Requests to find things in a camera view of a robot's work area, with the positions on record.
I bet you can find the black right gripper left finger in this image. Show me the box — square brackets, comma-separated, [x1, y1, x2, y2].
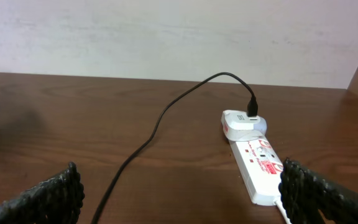
[0, 162, 85, 224]

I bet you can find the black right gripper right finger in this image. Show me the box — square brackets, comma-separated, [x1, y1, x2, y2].
[278, 158, 358, 224]

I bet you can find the white USB charger plug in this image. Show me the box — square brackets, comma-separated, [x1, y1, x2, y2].
[221, 110, 267, 142]

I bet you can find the white power strip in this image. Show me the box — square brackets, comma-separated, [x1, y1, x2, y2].
[229, 136, 283, 206]

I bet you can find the white power strip cord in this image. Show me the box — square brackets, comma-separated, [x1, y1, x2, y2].
[273, 198, 293, 224]

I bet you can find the black USB charging cable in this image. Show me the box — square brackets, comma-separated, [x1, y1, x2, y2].
[0, 72, 259, 224]

